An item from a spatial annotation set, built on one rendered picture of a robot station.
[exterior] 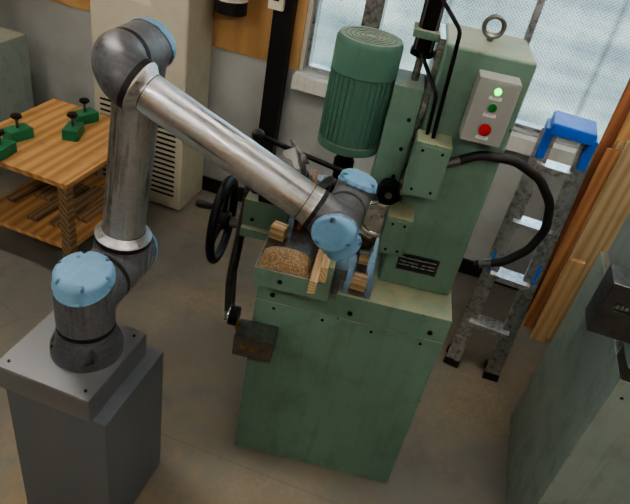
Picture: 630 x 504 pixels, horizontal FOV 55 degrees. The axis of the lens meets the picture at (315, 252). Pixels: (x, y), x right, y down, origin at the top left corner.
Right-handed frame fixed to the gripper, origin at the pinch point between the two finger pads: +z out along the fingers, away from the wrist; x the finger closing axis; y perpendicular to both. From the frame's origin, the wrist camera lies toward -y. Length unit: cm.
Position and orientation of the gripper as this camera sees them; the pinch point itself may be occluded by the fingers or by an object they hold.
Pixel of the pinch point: (285, 162)
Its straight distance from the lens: 168.1
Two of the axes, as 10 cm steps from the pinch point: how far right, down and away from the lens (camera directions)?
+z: -4.7, -6.5, 5.9
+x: -3.2, 7.5, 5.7
